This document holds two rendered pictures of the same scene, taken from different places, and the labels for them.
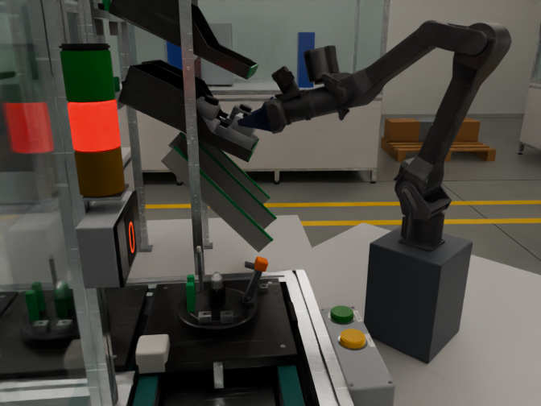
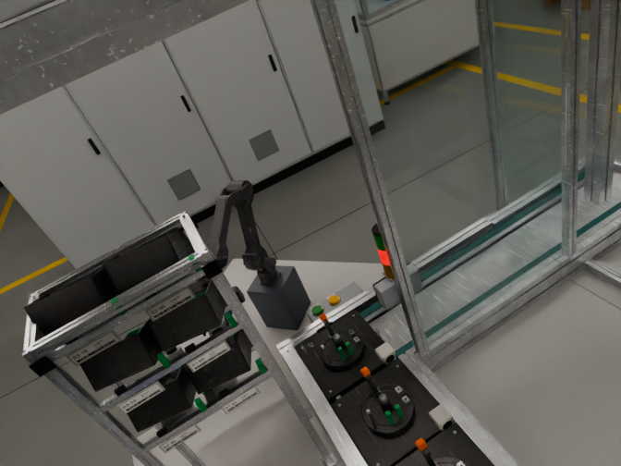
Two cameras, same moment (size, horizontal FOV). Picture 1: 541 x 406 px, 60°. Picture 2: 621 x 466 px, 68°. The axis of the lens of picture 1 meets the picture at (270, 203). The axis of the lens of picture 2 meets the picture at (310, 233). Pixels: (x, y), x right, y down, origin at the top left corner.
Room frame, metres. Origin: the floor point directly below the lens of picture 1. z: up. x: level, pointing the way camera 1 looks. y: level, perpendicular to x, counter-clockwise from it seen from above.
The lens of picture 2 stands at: (0.77, 1.05, 2.10)
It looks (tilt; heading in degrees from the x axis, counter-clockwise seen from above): 35 degrees down; 263
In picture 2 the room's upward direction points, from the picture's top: 23 degrees counter-clockwise
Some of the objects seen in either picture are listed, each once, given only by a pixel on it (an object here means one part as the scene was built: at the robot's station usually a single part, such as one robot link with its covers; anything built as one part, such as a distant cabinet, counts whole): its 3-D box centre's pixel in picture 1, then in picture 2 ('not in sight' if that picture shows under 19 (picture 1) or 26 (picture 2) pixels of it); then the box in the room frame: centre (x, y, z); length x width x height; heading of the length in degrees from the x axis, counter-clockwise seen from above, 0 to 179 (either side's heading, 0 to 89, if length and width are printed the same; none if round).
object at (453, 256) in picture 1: (415, 288); (280, 297); (0.81, -0.28, 0.96); 0.14 x 0.14 x 0.20; 47
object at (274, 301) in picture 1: (218, 319); (343, 352); (0.70, 0.09, 0.96); 0.24 x 0.24 x 0.02; 6
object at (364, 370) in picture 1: (351, 356); (336, 306); (0.64, -0.13, 0.93); 0.21 x 0.07 x 0.06; 6
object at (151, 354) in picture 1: (153, 354); (385, 354); (0.59, 0.18, 0.97); 0.05 x 0.05 x 0.04; 6
